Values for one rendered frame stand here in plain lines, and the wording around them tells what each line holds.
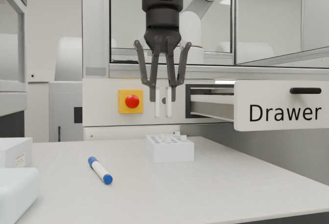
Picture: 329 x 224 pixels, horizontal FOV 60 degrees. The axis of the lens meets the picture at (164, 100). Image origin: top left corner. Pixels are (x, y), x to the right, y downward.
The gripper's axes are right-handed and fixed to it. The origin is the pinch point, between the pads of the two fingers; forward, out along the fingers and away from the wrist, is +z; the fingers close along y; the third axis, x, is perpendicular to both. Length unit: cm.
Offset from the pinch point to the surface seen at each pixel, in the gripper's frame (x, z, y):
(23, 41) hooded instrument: 112, -32, -59
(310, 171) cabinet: 30, 27, 62
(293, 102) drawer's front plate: -5.7, 0.1, 28.9
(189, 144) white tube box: -7.2, 8.4, 4.3
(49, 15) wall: 349, -107, -91
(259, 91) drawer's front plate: -6.3, -2.5, 20.1
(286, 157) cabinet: 30, 21, 51
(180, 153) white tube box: -7.2, 10.2, 2.3
